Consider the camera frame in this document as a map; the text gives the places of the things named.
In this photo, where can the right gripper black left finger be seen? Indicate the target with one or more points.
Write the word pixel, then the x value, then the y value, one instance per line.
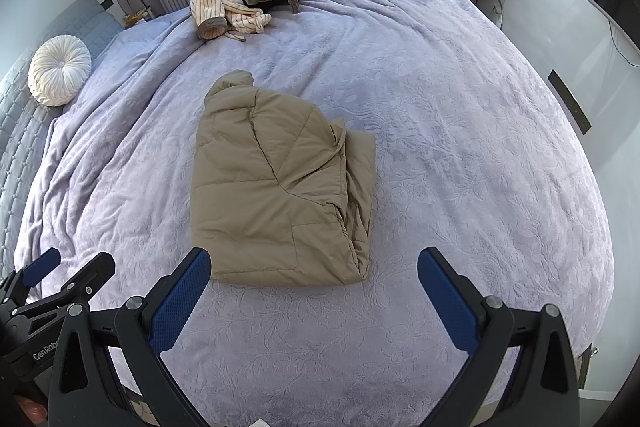
pixel 85 389

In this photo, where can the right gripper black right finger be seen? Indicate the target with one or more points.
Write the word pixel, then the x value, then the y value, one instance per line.
pixel 542 387

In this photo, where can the beige puffer jacket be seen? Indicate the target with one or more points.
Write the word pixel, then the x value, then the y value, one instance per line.
pixel 281 195

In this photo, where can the person's left hand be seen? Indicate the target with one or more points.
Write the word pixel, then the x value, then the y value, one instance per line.
pixel 36 412

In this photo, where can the grey padded headboard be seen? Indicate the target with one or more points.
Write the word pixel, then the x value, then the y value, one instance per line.
pixel 25 122

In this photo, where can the round white pleated cushion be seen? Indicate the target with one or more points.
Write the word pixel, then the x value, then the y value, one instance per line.
pixel 58 70

